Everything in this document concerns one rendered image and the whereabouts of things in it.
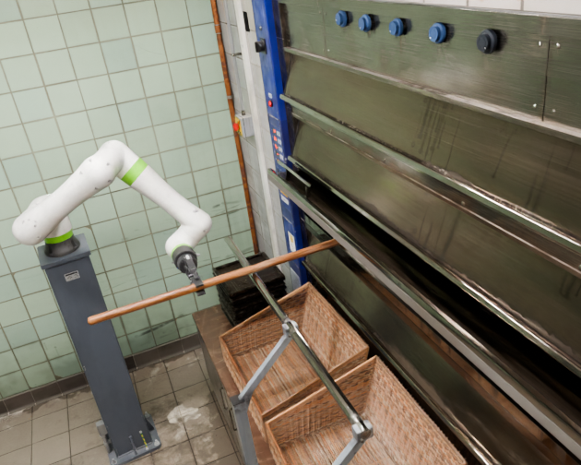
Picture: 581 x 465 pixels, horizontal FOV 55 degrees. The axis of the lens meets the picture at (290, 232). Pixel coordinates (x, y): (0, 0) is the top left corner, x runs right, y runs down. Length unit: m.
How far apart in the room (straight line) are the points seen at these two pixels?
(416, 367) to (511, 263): 0.69
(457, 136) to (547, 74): 0.30
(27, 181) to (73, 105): 0.46
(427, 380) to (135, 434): 1.75
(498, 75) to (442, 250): 0.50
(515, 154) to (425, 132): 0.31
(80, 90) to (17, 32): 0.37
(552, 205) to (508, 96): 0.24
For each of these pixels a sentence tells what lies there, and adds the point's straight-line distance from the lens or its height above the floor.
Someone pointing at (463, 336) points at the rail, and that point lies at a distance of 1.33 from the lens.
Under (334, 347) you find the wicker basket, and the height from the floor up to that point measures 0.71.
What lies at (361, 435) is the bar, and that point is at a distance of 1.48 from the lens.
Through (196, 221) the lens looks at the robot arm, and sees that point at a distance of 2.29.
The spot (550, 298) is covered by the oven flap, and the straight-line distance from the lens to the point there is 1.29.
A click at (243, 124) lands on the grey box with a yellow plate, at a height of 1.48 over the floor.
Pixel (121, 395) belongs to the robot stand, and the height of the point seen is 0.39.
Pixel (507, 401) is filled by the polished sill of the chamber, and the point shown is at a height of 1.17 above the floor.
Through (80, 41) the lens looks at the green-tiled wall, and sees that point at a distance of 3.01.
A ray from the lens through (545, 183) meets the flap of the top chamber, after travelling 1.19.
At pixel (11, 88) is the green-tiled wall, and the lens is 3.04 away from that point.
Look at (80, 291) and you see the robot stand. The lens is 2.62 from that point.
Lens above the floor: 2.27
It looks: 28 degrees down
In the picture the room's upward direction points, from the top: 8 degrees counter-clockwise
